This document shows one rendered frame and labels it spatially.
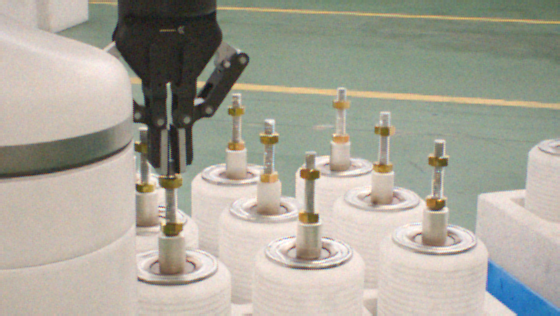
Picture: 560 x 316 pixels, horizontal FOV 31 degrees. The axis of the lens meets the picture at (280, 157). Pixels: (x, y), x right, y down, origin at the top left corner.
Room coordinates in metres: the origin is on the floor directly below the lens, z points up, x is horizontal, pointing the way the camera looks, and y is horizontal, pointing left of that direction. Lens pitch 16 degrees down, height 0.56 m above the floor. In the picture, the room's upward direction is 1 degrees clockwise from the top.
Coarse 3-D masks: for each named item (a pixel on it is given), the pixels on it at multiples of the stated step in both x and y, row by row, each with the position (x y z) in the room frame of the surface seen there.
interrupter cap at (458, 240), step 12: (408, 228) 0.86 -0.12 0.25; (420, 228) 0.86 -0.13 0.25; (456, 228) 0.86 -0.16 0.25; (396, 240) 0.82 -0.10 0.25; (408, 240) 0.83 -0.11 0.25; (420, 240) 0.83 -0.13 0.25; (456, 240) 0.83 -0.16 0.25; (468, 240) 0.83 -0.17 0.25; (420, 252) 0.80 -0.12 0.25; (432, 252) 0.80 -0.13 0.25; (444, 252) 0.80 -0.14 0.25; (456, 252) 0.80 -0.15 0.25
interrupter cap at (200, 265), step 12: (144, 252) 0.79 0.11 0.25; (156, 252) 0.79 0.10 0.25; (192, 252) 0.79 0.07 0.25; (204, 252) 0.79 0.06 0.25; (144, 264) 0.76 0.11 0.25; (156, 264) 0.77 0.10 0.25; (192, 264) 0.77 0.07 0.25; (204, 264) 0.76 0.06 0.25; (216, 264) 0.76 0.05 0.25; (144, 276) 0.74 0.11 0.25; (156, 276) 0.74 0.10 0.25; (168, 276) 0.74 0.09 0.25; (180, 276) 0.74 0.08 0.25; (192, 276) 0.74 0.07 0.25; (204, 276) 0.74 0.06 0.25
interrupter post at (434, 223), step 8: (424, 208) 0.84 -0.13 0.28; (424, 216) 0.83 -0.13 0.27; (432, 216) 0.83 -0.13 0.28; (440, 216) 0.83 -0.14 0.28; (424, 224) 0.83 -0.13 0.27; (432, 224) 0.83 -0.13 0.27; (440, 224) 0.83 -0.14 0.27; (424, 232) 0.83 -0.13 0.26; (432, 232) 0.83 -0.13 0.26; (440, 232) 0.83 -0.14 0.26; (424, 240) 0.83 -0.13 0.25; (432, 240) 0.83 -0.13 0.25; (440, 240) 0.83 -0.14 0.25
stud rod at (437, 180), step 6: (438, 144) 0.83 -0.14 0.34; (444, 144) 0.83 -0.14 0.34; (438, 150) 0.83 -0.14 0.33; (444, 150) 0.83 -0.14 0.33; (438, 156) 0.83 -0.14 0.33; (438, 168) 0.83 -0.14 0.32; (438, 174) 0.83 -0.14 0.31; (432, 180) 0.83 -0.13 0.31; (438, 180) 0.83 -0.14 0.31; (432, 186) 0.83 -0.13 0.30; (438, 186) 0.83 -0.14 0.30; (432, 192) 0.83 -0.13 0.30; (438, 192) 0.83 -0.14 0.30; (438, 210) 0.83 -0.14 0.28
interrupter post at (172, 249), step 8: (160, 232) 0.76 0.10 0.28; (184, 232) 0.77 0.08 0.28; (160, 240) 0.76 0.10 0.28; (168, 240) 0.75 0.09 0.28; (176, 240) 0.75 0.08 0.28; (184, 240) 0.76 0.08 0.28; (160, 248) 0.76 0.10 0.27; (168, 248) 0.75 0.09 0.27; (176, 248) 0.75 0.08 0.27; (184, 248) 0.76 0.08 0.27; (160, 256) 0.76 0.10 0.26; (168, 256) 0.75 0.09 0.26; (176, 256) 0.75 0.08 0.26; (184, 256) 0.76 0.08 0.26; (160, 264) 0.76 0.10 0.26; (168, 264) 0.75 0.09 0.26; (176, 264) 0.75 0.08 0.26; (184, 264) 0.76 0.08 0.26; (168, 272) 0.75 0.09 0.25; (176, 272) 0.75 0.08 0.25
